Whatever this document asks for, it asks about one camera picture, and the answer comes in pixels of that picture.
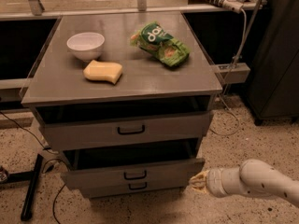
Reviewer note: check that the yellow sponge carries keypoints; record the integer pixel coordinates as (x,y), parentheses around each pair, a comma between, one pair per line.
(103,71)

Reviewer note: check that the dark cabinet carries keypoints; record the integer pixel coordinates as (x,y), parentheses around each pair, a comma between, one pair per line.
(272,90)

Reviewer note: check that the grey drawer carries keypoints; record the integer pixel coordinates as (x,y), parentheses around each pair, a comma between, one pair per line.
(132,188)
(135,130)
(143,162)

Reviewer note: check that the white bowl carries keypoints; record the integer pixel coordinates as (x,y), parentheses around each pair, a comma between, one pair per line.
(86,46)

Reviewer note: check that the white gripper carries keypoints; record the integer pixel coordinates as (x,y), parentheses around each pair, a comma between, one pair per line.
(214,181)

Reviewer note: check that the grey metal bracket block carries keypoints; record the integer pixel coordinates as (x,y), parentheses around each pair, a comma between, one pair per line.
(231,75)

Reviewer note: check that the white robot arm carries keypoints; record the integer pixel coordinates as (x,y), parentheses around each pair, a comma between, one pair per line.
(253,179)

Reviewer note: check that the black metal stand foot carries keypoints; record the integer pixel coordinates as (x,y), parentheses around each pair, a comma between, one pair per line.
(32,178)

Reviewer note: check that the green chip bag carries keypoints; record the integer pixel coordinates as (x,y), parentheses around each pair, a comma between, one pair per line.
(153,39)

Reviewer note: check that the grey top drawer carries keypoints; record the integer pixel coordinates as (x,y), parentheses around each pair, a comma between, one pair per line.
(135,130)

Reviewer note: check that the grey drawer cabinet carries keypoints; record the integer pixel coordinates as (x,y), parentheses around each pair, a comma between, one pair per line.
(59,93)

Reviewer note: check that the grey bottom drawer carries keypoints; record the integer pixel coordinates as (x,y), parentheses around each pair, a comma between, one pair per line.
(132,188)

